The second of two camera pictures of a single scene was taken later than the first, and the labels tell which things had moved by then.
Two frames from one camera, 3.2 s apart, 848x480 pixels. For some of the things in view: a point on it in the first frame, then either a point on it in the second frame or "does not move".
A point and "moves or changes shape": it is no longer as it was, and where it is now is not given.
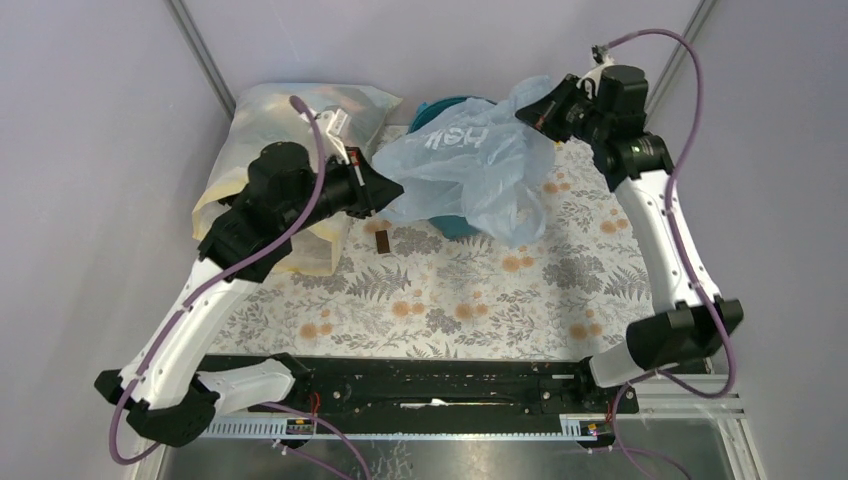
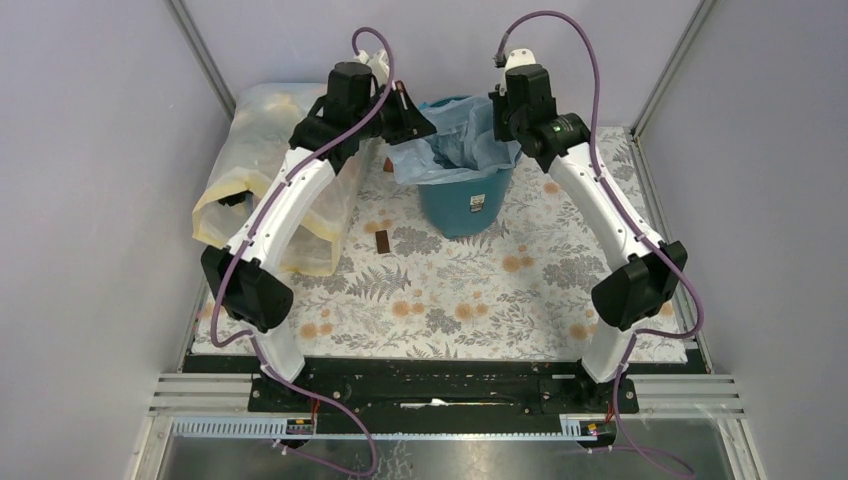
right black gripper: (544, 113) to (500, 132)
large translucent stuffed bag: (268, 114) does not move
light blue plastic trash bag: (480, 162) moves or changes shape
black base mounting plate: (438, 386) does not move
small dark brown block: (382, 242) does not move
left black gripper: (369, 185) to (411, 121)
